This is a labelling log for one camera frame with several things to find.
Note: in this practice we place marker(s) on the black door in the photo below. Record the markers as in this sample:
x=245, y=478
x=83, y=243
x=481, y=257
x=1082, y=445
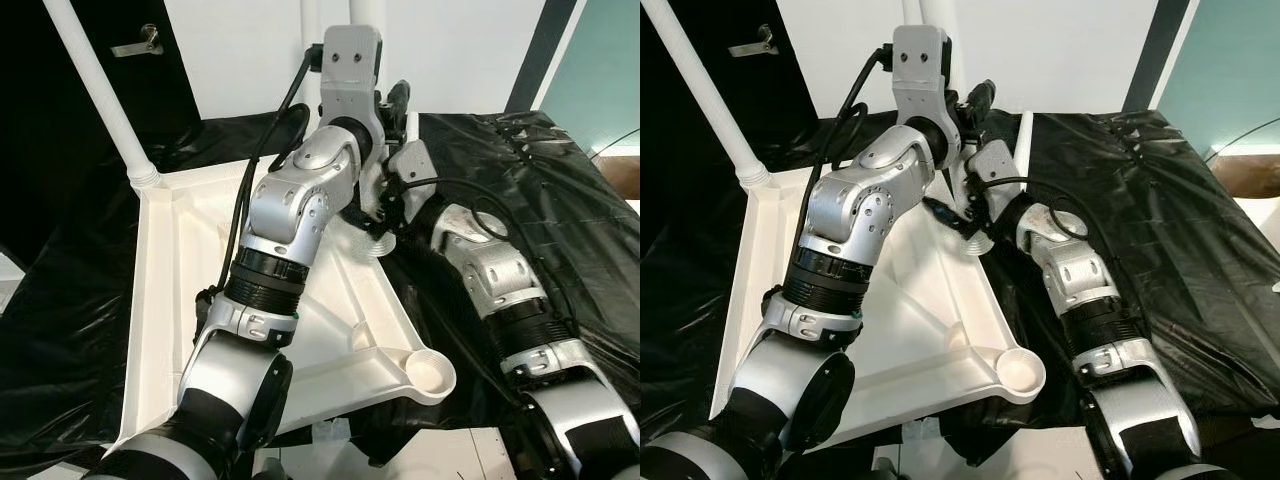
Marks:
x=760, y=100
x=25, y=100

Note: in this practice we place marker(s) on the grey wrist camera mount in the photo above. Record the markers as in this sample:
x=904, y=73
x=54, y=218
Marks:
x=412, y=160
x=990, y=160
x=920, y=65
x=352, y=70

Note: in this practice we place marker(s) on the dark door frame post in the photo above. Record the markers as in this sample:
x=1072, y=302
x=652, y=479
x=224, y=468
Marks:
x=1162, y=50
x=548, y=50

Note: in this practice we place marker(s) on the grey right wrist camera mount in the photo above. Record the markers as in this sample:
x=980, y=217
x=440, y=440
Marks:
x=990, y=160
x=412, y=160

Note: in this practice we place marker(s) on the brown wooden table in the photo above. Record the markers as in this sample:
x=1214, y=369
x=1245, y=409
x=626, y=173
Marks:
x=1250, y=172
x=620, y=175

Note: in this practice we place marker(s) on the black plastic sheet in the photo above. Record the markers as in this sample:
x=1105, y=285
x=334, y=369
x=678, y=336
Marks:
x=570, y=250
x=1200, y=250

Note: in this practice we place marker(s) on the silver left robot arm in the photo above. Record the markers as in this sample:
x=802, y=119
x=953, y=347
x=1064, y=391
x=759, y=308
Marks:
x=300, y=195
x=865, y=210

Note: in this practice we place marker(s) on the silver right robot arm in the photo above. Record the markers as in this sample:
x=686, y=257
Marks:
x=490, y=265
x=1075, y=270

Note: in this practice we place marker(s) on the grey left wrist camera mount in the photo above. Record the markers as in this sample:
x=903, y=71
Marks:
x=352, y=70
x=920, y=65

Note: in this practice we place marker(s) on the teal glass panel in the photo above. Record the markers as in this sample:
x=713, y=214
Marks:
x=610, y=60
x=1230, y=60

